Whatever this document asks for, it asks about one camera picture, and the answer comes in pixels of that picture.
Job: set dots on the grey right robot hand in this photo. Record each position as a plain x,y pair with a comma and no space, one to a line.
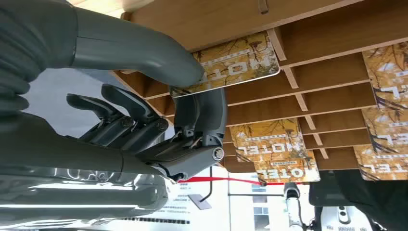
95,153

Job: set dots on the wooden card rack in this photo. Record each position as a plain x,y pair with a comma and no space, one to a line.
318,28

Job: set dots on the small grey flat plate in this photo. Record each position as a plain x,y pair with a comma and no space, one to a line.
200,201

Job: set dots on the ribbed grey right arm sleeve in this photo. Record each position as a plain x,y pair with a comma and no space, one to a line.
32,41

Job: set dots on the white cylindrical device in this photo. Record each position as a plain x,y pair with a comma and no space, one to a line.
293,204

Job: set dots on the white machine with buttons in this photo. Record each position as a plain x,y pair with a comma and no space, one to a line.
345,220

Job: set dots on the black bulky object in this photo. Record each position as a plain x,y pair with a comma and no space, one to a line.
376,197

